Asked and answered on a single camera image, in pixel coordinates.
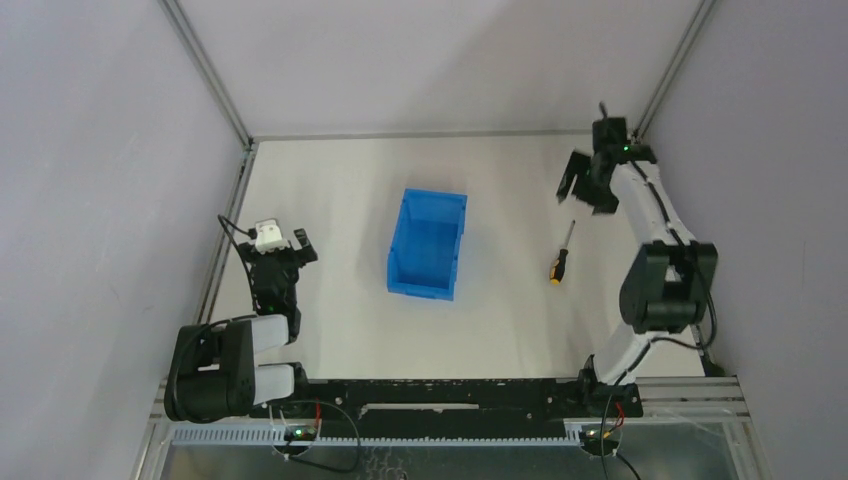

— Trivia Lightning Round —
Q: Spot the yellow black handled screwdriver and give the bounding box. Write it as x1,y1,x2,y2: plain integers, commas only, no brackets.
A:
549,220,576,285

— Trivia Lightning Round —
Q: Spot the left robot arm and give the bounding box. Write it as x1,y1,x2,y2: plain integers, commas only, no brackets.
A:
164,225,318,424

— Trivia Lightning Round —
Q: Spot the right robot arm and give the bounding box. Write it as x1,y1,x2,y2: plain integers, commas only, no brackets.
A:
556,115,719,416

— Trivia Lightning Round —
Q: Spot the blue plastic bin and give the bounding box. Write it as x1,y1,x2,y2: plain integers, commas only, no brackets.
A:
386,188,468,301

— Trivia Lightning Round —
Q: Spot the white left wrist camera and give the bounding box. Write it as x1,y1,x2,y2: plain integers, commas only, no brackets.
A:
254,218,289,254

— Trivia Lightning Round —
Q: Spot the aluminium frame right post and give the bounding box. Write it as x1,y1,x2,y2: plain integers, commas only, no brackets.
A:
633,0,719,142

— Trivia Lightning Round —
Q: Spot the aluminium frame post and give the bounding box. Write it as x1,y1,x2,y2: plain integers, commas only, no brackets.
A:
633,0,719,142
158,0,253,149

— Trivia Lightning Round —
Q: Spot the left controller board with wires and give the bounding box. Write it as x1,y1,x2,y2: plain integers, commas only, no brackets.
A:
268,399,362,474

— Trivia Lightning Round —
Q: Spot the controller board with wires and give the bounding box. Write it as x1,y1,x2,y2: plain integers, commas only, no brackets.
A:
268,399,362,474
580,397,642,480

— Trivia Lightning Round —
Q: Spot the aluminium frame left post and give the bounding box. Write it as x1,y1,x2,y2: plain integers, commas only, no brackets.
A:
158,0,253,149

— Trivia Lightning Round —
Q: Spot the white slotted cable duct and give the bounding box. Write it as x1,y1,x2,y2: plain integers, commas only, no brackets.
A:
170,425,584,446

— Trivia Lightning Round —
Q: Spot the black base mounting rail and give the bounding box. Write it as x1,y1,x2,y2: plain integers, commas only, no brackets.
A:
251,378,644,440

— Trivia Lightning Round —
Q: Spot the right controller board with wires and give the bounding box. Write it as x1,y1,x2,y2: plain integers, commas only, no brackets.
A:
580,397,642,480

